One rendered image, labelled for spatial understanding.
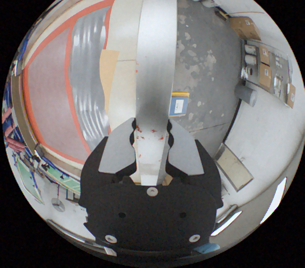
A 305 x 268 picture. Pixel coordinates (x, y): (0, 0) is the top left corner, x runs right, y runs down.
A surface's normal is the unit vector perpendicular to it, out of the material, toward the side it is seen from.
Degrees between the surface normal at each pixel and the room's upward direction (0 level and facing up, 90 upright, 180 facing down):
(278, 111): 90
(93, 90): 25
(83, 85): 18
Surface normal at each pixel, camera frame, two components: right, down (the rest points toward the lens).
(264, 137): -0.96, 0.08
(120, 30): 0.02, 0.48
